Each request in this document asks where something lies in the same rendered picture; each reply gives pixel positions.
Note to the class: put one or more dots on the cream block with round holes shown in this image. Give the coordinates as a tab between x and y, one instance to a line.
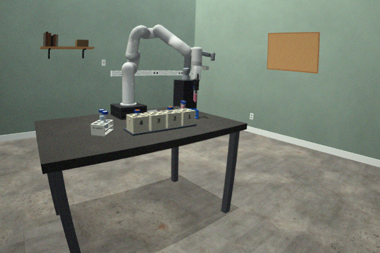
173	119
188	116
157	120
137	124

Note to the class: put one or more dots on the white tube rack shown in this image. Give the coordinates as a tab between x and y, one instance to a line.
98	129

